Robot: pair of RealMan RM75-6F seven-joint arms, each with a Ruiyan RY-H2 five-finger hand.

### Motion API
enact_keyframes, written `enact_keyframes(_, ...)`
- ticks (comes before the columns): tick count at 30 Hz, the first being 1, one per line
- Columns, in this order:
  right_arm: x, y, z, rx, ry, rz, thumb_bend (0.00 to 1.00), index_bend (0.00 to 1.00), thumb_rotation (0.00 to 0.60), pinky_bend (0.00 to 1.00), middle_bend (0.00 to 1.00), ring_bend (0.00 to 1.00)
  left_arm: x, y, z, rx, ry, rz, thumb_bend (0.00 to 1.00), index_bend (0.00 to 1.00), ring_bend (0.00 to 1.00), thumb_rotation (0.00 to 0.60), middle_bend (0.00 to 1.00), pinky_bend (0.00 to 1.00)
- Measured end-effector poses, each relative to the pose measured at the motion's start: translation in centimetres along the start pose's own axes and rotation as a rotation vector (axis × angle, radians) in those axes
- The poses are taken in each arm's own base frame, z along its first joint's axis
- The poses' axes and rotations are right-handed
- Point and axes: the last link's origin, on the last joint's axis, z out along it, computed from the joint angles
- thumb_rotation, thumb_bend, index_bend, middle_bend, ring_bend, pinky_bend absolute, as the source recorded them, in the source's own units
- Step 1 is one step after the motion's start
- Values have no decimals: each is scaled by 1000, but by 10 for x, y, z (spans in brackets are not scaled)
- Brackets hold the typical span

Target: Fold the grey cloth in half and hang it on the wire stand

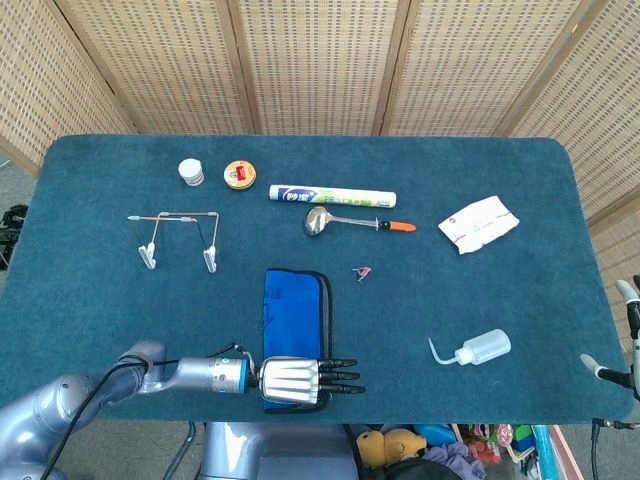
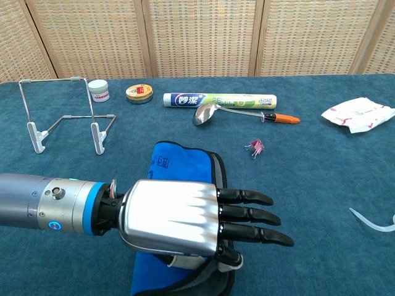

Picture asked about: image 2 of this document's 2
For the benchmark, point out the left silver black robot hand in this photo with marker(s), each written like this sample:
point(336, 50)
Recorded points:
point(169, 216)

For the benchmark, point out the grey and blue cloth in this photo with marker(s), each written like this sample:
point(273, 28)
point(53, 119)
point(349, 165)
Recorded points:
point(179, 163)

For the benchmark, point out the cling film roll box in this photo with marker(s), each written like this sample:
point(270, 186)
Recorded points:
point(216, 101)

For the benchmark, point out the white packet red print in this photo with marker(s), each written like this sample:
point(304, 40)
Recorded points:
point(358, 115)

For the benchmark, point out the wicker folding screen panel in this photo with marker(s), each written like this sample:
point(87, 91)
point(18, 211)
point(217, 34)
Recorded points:
point(92, 40)
point(18, 46)
point(314, 37)
point(385, 46)
point(200, 37)

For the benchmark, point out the pink binder clip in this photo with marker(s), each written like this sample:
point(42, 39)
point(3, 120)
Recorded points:
point(256, 145)

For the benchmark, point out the small white jar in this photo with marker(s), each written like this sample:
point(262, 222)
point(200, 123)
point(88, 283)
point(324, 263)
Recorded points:
point(98, 91)

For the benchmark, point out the round yellow tin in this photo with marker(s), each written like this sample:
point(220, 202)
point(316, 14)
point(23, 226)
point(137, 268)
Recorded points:
point(139, 94)

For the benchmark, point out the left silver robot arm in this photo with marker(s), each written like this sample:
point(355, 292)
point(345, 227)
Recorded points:
point(37, 203)

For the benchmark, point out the teal table cloth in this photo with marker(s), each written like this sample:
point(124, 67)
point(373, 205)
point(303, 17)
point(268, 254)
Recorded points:
point(324, 185)

